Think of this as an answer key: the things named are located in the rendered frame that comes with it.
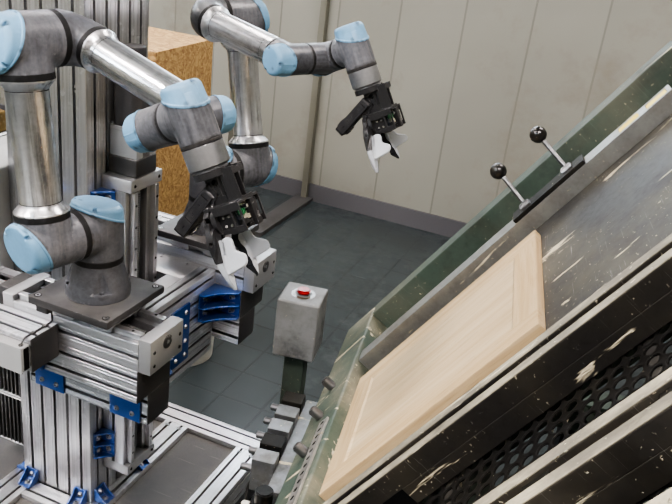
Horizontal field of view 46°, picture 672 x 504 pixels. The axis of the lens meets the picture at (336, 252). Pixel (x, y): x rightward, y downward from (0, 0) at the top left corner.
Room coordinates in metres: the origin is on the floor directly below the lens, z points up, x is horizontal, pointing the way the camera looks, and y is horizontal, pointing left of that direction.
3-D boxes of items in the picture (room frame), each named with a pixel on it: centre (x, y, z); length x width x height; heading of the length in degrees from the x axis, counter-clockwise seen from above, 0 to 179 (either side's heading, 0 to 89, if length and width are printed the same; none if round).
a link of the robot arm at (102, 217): (1.66, 0.55, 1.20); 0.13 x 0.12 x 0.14; 147
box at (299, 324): (1.99, 0.08, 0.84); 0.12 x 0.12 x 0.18; 81
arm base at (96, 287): (1.66, 0.55, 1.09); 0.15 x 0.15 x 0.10
